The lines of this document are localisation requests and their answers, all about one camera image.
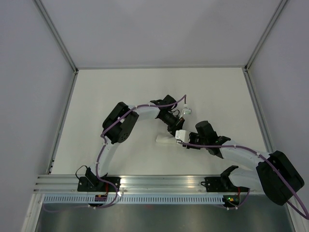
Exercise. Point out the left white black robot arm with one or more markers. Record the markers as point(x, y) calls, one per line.
point(119, 124)

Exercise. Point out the left aluminium frame post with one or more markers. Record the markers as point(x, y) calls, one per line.
point(49, 23)

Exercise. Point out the white cloth napkin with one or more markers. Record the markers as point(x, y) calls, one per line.
point(167, 140)

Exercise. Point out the white slotted cable duct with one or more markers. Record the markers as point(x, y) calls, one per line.
point(134, 199)

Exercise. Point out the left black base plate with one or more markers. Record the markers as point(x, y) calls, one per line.
point(85, 185)

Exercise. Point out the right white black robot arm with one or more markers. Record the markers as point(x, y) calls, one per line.
point(271, 173)

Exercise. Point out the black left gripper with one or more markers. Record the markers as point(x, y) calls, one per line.
point(177, 125)

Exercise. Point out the right aluminium frame post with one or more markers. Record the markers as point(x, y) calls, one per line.
point(278, 11)

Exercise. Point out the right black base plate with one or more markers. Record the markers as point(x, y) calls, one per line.
point(214, 184)

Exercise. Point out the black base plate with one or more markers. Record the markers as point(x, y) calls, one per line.
point(85, 185)
point(214, 184)

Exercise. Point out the aluminium front rail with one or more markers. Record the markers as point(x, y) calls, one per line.
point(132, 184)

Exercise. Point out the aluminium frame post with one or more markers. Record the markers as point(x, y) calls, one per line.
point(49, 23)
point(278, 11)

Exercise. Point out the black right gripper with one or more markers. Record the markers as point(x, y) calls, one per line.
point(191, 135)

